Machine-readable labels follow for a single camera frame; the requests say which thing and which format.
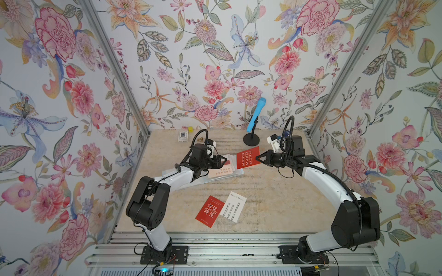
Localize aluminium corner post left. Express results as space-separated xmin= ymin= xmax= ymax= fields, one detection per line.
xmin=79 ymin=0 xmax=151 ymax=138

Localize aluminium corner post right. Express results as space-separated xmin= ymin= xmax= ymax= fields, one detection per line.
xmin=306 ymin=1 xmax=391 ymax=138

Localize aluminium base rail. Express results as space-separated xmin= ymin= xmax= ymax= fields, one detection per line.
xmin=85 ymin=231 xmax=385 ymax=276

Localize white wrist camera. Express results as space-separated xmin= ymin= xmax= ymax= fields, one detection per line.
xmin=206 ymin=139 xmax=216 ymax=151
xmin=267 ymin=134 xmax=282 ymax=152

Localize white card black text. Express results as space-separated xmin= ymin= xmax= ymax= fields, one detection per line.
xmin=220 ymin=192 xmax=247 ymax=223

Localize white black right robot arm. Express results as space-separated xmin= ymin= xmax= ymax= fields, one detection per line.
xmin=256 ymin=116 xmax=381 ymax=264

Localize aluminium corner post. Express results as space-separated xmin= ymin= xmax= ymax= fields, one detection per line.
xmin=306 ymin=1 xmax=391 ymax=138
xmin=79 ymin=0 xmax=151 ymax=138

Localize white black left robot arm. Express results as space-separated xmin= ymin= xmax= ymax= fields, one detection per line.
xmin=125 ymin=129 xmax=227 ymax=262

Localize red card pink characters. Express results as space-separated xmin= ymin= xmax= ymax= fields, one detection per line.
xmin=196 ymin=196 xmax=224 ymax=228

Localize cream card red top band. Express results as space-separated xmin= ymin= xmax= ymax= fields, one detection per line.
xmin=208 ymin=161 xmax=234 ymax=178

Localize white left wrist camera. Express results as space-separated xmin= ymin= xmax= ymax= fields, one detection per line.
xmin=206 ymin=139 xmax=216 ymax=151

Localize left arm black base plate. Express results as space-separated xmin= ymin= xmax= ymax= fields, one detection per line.
xmin=140 ymin=246 xmax=189 ymax=265

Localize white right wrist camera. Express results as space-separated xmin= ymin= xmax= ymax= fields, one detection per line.
xmin=267 ymin=134 xmax=282 ymax=152

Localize white playing card box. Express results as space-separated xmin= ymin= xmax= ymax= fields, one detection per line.
xmin=178 ymin=131 xmax=189 ymax=143

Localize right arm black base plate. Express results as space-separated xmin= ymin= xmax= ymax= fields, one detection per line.
xmin=276 ymin=245 xmax=330 ymax=265

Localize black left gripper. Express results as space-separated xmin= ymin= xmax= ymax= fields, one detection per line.
xmin=198 ymin=153 xmax=227 ymax=171

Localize red money card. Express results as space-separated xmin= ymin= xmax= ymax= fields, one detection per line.
xmin=236 ymin=147 xmax=260 ymax=169

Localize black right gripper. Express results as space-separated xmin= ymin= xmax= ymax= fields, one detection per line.
xmin=256 ymin=151 xmax=293 ymax=168

